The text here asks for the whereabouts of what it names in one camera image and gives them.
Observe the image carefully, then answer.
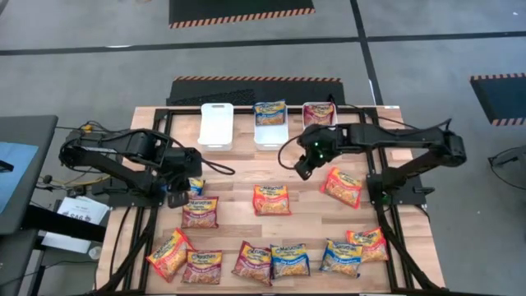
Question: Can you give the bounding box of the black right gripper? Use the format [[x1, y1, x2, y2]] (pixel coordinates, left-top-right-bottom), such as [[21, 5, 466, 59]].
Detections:
[[293, 135, 335, 182]]

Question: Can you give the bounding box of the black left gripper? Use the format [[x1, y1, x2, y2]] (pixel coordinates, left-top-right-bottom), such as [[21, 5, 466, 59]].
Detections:
[[163, 146, 204, 209]]

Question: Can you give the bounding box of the blue Maruchan ramen packet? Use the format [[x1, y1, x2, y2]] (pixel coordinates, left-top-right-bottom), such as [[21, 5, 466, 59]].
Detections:
[[187, 177, 205, 197], [270, 243, 311, 280], [319, 238, 364, 279], [252, 99, 288, 127]]

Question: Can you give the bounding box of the red Maruchan ramen packet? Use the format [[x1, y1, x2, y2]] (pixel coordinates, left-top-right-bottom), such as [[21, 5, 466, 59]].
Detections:
[[303, 102, 336, 127], [181, 196, 219, 230], [181, 249, 224, 285], [231, 240, 274, 287]]

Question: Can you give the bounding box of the orange Maruchan ramen packet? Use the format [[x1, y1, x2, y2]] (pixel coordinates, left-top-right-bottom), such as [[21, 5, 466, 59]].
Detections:
[[145, 228, 194, 284], [251, 183, 293, 217], [320, 166, 363, 210], [345, 226, 390, 264]]

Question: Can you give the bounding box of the white plastic bin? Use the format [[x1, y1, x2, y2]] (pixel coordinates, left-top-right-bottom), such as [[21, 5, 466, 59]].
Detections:
[[198, 102, 234, 152], [302, 101, 339, 129], [253, 104, 290, 151]]

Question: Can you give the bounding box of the black hazard-striped floor mat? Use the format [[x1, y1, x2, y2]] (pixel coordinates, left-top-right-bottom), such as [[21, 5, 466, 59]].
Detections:
[[168, 0, 316, 30], [165, 76, 347, 107], [469, 72, 526, 127]]

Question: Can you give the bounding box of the white printed paper sheet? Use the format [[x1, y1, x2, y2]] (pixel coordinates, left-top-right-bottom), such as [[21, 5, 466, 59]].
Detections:
[[40, 196, 111, 255]]

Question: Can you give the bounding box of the black desk crossbar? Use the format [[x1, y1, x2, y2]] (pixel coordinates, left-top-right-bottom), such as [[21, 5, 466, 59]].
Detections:
[[22, 204, 108, 243]]

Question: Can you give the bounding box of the blue sheet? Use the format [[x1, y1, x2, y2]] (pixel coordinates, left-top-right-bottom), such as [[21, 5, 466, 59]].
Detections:
[[0, 141, 39, 215]]

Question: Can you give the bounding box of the grey side desk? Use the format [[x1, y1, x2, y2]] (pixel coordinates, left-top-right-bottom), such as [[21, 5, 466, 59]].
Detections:
[[0, 114, 59, 236]]

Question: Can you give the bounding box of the grey low surface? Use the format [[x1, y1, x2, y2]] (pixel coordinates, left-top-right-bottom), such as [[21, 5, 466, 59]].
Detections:
[[0, 228, 40, 296]]

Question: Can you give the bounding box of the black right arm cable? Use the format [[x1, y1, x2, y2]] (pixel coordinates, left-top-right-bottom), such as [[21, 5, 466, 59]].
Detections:
[[277, 135, 305, 170]]

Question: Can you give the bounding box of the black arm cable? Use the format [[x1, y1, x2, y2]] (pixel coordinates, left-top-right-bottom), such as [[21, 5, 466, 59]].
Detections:
[[277, 135, 305, 170], [200, 155, 237, 177]]

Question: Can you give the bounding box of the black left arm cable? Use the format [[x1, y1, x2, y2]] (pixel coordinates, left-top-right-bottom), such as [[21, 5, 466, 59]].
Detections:
[[200, 155, 237, 177]]

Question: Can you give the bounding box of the yellow floor cable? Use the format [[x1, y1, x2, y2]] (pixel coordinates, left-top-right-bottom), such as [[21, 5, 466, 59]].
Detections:
[[51, 174, 112, 187]]

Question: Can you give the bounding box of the black aluminium table frame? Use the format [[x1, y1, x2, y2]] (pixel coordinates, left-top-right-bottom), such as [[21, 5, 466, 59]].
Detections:
[[98, 106, 445, 296]]

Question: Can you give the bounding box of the black floor cable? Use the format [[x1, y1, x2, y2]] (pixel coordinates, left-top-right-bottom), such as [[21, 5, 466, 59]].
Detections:
[[487, 162, 526, 192]]

